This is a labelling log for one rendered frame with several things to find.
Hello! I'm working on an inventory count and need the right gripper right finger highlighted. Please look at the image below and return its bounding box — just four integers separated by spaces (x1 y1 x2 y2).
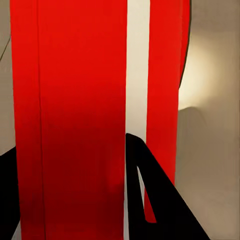
125 133 211 240

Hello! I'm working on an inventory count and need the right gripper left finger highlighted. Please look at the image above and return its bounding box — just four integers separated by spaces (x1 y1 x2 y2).
0 147 21 240

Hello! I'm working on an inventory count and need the radio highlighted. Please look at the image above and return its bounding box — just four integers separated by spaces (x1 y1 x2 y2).
9 0 192 240

